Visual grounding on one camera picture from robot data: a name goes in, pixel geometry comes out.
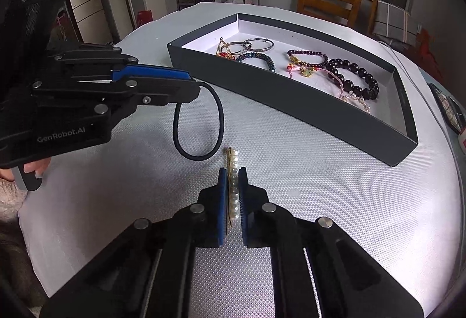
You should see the black elastic hair tie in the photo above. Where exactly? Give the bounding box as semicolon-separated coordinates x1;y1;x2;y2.
172;81;225;161

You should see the gold red bead necklace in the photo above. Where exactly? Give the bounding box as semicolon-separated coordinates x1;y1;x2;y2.
216;37;253;61

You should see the dark blue beaded bracelet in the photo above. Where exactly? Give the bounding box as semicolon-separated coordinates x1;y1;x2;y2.
235;51;277;73

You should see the dark garnet bead bracelet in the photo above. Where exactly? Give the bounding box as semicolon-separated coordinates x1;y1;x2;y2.
286;48;329;78

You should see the round pearl hair clip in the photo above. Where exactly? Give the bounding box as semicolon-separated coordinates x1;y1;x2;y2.
340;93;370;113

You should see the black bead bracelet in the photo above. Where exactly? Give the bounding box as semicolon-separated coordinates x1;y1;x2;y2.
325;58;380;102

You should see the thin silver bangle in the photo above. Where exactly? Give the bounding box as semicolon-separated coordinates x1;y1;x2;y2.
243;38;275;52

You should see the dark grey jewelry box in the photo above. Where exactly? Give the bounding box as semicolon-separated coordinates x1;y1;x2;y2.
167;13;419;167

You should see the person's left hand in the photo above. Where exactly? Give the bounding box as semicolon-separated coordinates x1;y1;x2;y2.
0;156;52;183

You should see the grey plaid folded cloth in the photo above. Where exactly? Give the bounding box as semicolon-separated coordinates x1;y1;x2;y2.
372;1;422;46

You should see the red cloth on chair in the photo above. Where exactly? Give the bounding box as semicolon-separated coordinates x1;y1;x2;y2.
416;27;438;66

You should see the patterned phone case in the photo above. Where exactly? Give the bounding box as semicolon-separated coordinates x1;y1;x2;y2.
428;82;465;135

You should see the grey cable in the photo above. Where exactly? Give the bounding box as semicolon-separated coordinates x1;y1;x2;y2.
378;40;456;155

